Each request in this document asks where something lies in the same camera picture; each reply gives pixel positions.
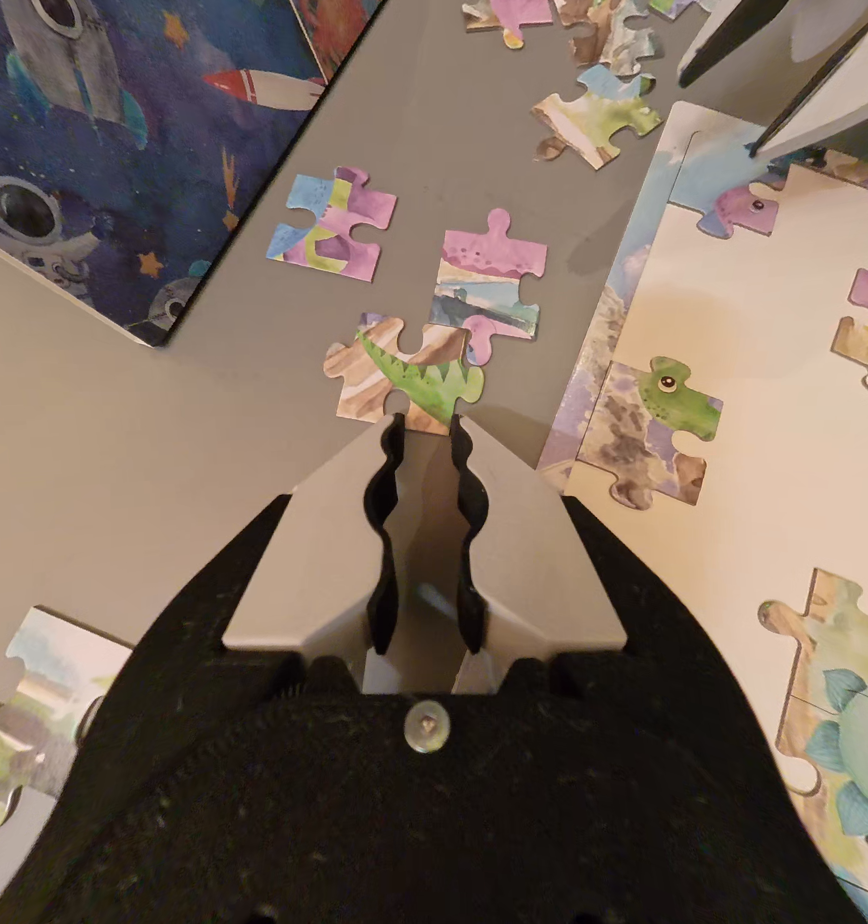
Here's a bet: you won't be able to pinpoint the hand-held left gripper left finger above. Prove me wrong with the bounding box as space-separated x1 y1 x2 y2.
222 413 406 694

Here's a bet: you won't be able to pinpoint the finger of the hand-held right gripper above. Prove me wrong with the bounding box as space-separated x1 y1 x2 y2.
677 0 868 89
746 18 868 161

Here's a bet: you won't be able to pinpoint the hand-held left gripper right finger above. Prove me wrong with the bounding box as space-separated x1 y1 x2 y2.
450 415 627 694

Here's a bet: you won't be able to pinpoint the green dinosaur head puzzle piece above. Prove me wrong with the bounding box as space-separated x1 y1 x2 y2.
574 356 724 511

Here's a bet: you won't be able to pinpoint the green tail brown puzzle piece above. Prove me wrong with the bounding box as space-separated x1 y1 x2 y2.
323 312 485 436

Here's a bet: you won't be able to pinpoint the white jigsaw puzzle board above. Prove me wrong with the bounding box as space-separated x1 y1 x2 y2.
535 101 868 924

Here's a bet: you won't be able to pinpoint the pink blue striped puzzle piece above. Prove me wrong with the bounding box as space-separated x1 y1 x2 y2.
428 208 548 367

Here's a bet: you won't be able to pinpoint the grey brown puzzle piece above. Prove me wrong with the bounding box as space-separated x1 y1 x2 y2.
555 0 666 79

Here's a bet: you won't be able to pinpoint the pink dinosaur head puzzle piece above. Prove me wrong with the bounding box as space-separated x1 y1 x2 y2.
667 130 789 241

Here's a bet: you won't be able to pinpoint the green blue white puzzle piece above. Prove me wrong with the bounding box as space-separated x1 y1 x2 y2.
531 65 664 171

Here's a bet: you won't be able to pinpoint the pink grey puzzle piece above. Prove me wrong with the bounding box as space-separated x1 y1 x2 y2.
463 0 555 50

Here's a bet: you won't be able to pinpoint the sky meadow puzzle piece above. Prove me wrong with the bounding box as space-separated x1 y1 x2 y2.
0 606 133 834

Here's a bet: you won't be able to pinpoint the blue purple yellow puzzle piece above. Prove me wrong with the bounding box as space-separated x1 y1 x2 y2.
266 166 397 284

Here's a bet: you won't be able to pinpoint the space ocean print puzzle box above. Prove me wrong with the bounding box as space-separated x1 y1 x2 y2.
0 0 390 349

